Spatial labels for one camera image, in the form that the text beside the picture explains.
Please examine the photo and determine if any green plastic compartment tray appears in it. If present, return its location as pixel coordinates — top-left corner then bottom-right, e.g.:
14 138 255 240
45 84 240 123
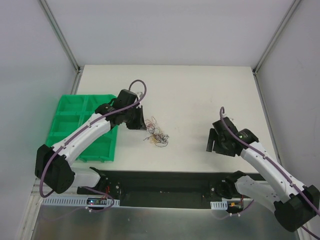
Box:
46 94 120 163

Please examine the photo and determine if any multicolour wire bundle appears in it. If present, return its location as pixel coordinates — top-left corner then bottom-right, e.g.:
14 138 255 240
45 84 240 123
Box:
142 116 170 148

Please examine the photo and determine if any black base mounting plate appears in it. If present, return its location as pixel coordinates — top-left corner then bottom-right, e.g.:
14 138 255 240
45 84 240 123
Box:
76 170 266 208

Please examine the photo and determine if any aluminium frame post left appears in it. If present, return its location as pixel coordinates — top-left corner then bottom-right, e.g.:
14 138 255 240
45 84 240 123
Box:
38 0 85 74

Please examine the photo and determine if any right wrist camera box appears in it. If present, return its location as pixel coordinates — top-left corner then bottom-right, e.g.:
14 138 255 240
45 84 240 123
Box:
222 113 236 123

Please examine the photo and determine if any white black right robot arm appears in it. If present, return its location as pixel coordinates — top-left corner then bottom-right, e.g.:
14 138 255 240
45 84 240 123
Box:
206 117 320 232

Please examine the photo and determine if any white slotted cable duct left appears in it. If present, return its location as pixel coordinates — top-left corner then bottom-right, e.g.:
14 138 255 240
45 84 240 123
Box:
42 196 120 208

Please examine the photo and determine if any white slotted cable duct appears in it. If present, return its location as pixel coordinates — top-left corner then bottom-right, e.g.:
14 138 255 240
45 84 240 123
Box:
42 196 120 208
210 200 228 211

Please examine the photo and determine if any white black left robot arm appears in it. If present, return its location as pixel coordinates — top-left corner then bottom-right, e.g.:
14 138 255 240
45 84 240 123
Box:
35 89 146 195

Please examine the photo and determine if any aluminium frame post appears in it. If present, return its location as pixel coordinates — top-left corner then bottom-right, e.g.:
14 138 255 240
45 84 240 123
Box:
252 0 303 75
38 0 85 74

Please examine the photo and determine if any aluminium frame post right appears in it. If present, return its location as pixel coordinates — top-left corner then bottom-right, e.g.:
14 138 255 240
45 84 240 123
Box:
252 0 303 75

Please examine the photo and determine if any aluminium extrusion rail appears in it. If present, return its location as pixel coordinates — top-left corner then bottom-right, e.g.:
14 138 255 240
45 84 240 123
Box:
31 178 78 195

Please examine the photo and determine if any white slotted cable duct right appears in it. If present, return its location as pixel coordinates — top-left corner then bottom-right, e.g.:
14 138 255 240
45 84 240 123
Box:
210 200 228 211

